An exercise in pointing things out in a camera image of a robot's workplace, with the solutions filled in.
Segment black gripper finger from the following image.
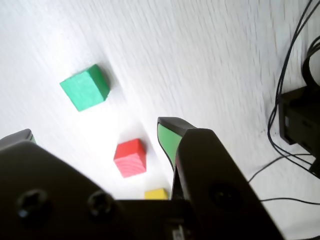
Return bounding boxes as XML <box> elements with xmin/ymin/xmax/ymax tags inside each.
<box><xmin>156</xmin><ymin>116</ymin><xmax>286</xmax><ymax>240</ymax></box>
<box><xmin>0</xmin><ymin>128</ymin><xmax>131</xmax><ymax>240</ymax></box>

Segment yellow wooden cube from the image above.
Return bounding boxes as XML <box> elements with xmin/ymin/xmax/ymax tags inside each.
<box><xmin>144</xmin><ymin>188</ymin><xmax>169</xmax><ymax>201</ymax></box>

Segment red wooden cube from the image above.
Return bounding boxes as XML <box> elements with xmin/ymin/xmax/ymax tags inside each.
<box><xmin>113</xmin><ymin>138</ymin><xmax>147</xmax><ymax>179</ymax></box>

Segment green wooden cube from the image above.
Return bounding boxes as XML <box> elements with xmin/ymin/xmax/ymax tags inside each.
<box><xmin>59</xmin><ymin>63</ymin><xmax>111</xmax><ymax>113</ymax></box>

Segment thin black wire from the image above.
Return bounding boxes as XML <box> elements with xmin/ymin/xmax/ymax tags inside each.
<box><xmin>259</xmin><ymin>197</ymin><xmax>320</xmax><ymax>206</ymax></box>
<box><xmin>246</xmin><ymin>152</ymin><xmax>316</xmax><ymax>183</ymax></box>
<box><xmin>267</xmin><ymin>0</ymin><xmax>320</xmax><ymax>180</ymax></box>

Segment thick black cable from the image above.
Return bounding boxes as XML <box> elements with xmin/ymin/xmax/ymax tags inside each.
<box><xmin>301</xmin><ymin>36</ymin><xmax>320</xmax><ymax>88</ymax></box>

